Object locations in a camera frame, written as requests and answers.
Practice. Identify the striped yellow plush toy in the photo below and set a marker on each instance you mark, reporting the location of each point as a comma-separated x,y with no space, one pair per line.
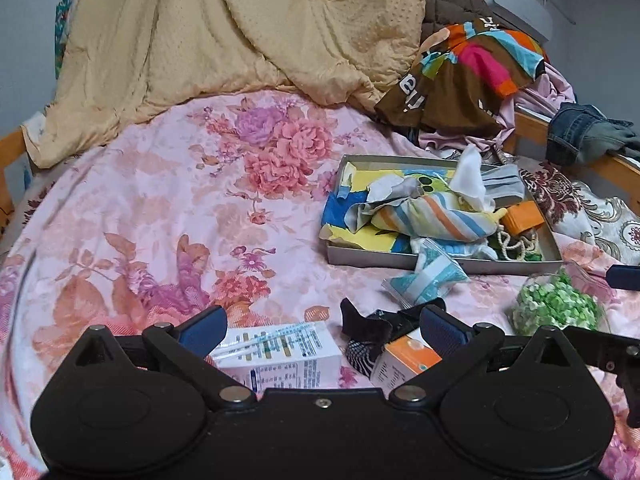
439,216

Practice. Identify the blue denim jeans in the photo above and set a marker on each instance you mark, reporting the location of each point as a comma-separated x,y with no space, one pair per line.
567,130

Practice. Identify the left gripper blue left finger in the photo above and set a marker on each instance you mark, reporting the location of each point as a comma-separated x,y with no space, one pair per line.
204,332

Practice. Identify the cartoon picture tray box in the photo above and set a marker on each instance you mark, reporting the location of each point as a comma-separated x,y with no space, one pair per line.
371,248

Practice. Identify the lilac pink garment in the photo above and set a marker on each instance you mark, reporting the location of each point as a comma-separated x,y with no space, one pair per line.
544,96

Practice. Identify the grey green garment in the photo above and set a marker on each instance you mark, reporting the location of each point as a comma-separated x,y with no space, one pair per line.
605,137

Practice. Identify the pink floral quilt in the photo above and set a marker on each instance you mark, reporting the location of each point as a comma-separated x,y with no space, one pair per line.
216,201

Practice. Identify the teal white striped cloth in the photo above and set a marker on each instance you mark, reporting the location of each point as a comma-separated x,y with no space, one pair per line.
434,276

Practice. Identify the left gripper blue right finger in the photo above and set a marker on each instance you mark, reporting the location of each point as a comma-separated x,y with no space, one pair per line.
442,332

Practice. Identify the orange white carton box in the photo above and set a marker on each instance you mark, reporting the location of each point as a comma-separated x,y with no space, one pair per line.
401,360

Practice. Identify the colourful brown striped garment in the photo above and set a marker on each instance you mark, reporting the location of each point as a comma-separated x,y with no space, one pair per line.
462,79

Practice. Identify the white gauze cloth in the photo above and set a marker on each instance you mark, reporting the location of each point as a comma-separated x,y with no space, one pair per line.
468,183

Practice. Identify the white blue carton box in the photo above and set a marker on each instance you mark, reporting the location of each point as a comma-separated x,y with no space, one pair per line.
291,356

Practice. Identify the wooden bed frame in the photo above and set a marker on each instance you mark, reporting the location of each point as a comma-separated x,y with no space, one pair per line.
621,173

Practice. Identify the orange cloth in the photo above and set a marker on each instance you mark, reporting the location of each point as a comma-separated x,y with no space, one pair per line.
522,217

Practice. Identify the grey cloth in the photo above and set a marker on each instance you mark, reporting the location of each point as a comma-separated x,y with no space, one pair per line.
503,182

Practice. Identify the teal wall poster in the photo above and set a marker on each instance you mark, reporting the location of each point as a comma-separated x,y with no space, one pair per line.
63,15

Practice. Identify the black patterned sock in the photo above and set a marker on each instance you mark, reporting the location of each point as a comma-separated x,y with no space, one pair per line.
368,335

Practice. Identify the beige dotted blanket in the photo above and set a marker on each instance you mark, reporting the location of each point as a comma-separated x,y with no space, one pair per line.
127,61

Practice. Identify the green white bead bag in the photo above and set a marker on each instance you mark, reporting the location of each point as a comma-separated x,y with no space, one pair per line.
553,300

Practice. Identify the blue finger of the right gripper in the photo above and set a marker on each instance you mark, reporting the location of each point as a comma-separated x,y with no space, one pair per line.
623,277

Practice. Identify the white wall air conditioner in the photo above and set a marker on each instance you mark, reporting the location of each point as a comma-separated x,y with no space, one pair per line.
529,16

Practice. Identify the grey drawstring pouch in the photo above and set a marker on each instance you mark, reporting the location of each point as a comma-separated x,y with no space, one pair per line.
389,190

